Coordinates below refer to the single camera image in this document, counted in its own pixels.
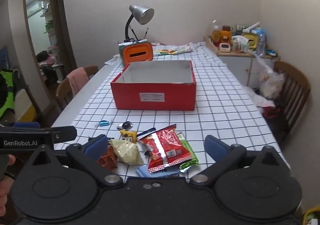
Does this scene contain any yellow tissue box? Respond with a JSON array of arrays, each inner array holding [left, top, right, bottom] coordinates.
[[240, 32, 259, 49]]

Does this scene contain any cream yellow quilted pad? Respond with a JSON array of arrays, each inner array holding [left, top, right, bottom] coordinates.
[[15, 89, 34, 122]]

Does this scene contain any colourful printed cloth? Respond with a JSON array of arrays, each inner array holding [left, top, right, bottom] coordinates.
[[151, 42, 198, 56]]

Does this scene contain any green black jacket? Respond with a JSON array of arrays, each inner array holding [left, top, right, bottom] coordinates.
[[0, 70, 15, 118]]

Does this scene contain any pale yellow snack packet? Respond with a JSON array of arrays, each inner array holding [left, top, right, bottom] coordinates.
[[109, 139, 145, 165]]

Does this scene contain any yellow green bag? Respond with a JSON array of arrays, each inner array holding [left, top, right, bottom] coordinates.
[[302, 206, 320, 225]]

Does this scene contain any wooden chair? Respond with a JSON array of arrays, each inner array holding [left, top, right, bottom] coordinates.
[[262, 61, 312, 140], [55, 66, 99, 112]]

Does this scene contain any red snack packet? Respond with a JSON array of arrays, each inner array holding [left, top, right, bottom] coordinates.
[[139, 124, 193, 174]]

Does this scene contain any red bag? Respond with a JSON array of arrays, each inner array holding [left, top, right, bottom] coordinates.
[[262, 106, 282, 118]]

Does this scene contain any white crumpled cloth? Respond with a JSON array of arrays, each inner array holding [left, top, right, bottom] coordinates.
[[242, 85, 275, 108]]

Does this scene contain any silver foil guitar chocolate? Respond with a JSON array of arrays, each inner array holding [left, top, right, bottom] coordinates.
[[117, 121, 133, 130]]

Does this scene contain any orange thermos flask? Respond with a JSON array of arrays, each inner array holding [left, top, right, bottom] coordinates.
[[221, 25, 232, 46]]

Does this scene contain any white air conditioner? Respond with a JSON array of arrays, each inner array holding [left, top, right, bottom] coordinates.
[[27, 2, 44, 17]]

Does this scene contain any red cardboard box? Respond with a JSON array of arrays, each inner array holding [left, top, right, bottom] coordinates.
[[110, 60, 197, 111]]

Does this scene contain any brown door frame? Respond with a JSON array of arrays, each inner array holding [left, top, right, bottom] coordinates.
[[22, 0, 78, 120]]

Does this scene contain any person's left hand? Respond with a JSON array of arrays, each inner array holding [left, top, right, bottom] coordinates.
[[0, 155, 16, 213]]

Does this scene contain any copper foil snack packet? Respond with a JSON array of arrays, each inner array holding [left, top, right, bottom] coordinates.
[[96, 145, 118, 171]]

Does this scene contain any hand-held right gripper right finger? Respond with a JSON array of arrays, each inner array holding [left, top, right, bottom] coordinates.
[[189, 135, 288, 187]]

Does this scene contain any printed paper leaflet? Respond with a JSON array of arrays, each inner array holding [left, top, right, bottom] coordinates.
[[104, 55, 123, 66]]

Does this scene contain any glass jar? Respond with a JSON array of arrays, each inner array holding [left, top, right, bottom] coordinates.
[[231, 40, 242, 54]]

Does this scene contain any orange drink bottle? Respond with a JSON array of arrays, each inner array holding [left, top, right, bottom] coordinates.
[[212, 20, 222, 47]]

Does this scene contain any grey desk lamp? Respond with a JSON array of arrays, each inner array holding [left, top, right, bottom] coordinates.
[[124, 5, 155, 43]]

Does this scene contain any orange green tissue box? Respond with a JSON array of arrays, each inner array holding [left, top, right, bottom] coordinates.
[[118, 40, 153, 66]]

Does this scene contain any white cabinet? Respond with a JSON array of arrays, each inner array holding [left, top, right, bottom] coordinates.
[[217, 50, 280, 88]]

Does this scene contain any clear water bottle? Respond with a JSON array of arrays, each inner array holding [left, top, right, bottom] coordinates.
[[255, 29, 266, 57]]

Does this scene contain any light blue packet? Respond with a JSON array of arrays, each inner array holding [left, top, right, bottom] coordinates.
[[136, 164, 181, 178]]

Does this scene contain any pink towel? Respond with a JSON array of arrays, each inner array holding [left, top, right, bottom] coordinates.
[[66, 67, 90, 98]]

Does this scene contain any wooden desktop tray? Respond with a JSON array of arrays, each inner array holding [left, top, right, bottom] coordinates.
[[204, 36, 253, 56]]

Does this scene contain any dark clothes pile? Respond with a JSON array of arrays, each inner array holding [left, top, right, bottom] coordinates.
[[36, 50, 59, 66]]

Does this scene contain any green snack packet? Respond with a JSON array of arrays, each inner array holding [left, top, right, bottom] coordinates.
[[176, 132, 199, 173]]

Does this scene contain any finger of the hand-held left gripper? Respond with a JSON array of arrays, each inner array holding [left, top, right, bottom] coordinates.
[[0, 122, 41, 128], [51, 126, 77, 144]]

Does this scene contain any blue cushion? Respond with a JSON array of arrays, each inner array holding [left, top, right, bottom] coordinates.
[[0, 46, 9, 71]]

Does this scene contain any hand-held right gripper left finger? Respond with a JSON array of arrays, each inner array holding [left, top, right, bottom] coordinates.
[[25, 134, 124, 188]]

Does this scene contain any white blue snack packet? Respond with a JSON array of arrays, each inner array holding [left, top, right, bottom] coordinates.
[[138, 127, 157, 138]]

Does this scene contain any clear plastic bag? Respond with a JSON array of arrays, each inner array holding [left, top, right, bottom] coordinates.
[[250, 50, 285, 101]]

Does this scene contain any black white checked tablecloth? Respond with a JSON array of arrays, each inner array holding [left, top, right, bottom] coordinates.
[[51, 41, 284, 178]]

